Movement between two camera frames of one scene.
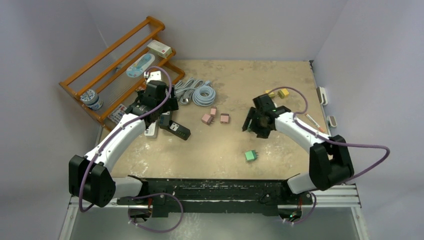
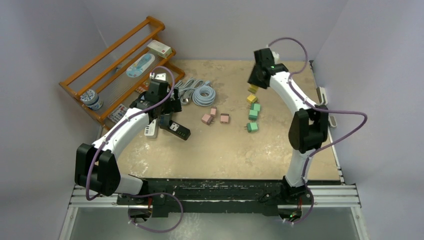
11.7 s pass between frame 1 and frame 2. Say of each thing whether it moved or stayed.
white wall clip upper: stayed
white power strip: stayed
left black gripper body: stayed
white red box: stayed
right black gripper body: moved
